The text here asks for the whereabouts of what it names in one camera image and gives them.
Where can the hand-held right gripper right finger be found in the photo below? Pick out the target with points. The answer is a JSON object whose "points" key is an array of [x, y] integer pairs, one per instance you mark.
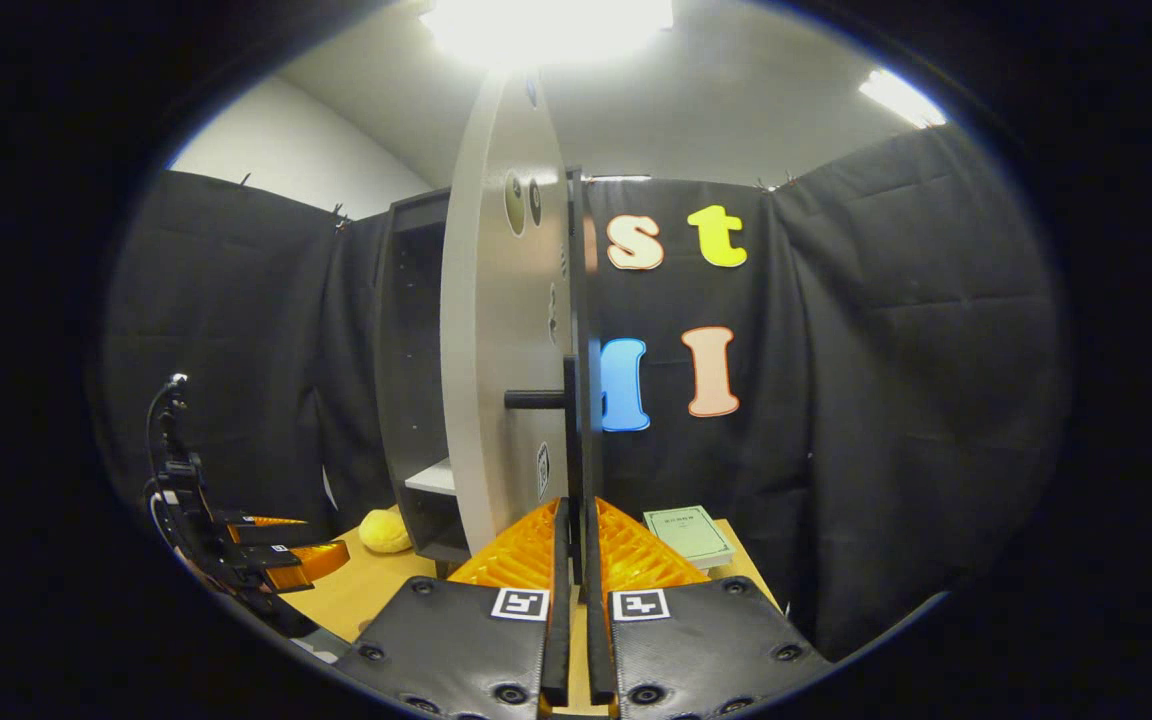
{"points": [[598, 640]]}

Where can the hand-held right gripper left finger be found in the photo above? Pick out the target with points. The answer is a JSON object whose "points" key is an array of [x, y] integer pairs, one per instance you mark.
{"points": [[558, 620]]}

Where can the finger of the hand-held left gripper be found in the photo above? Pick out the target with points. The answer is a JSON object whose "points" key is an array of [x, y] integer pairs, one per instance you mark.
{"points": [[311, 565], [266, 527]]}

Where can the grey cabinet door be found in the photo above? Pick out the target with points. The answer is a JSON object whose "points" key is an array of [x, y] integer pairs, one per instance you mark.
{"points": [[496, 350]]}

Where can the white cabinet shelf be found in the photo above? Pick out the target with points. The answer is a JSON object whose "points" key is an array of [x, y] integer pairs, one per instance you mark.
{"points": [[433, 478]]}

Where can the yellow round plush toy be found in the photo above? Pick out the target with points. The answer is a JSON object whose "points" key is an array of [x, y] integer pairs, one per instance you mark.
{"points": [[384, 532]]}

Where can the green book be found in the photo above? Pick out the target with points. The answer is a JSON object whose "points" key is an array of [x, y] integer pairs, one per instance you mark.
{"points": [[686, 535]]}

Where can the black backdrop cloth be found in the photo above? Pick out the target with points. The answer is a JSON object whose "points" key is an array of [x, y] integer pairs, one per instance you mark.
{"points": [[886, 350]]}

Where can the large ceiling light panel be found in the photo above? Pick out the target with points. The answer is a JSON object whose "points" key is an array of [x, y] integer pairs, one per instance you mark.
{"points": [[546, 25]]}

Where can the narrow ceiling light panel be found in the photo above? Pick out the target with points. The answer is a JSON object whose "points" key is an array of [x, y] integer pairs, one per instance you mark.
{"points": [[901, 98]]}

